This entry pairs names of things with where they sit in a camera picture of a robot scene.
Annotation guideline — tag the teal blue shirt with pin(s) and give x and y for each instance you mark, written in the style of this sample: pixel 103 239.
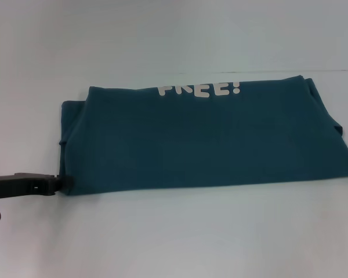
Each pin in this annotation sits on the teal blue shirt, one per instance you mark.
pixel 206 139

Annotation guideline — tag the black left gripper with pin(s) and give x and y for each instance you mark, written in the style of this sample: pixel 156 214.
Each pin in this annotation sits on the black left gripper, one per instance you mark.
pixel 23 186

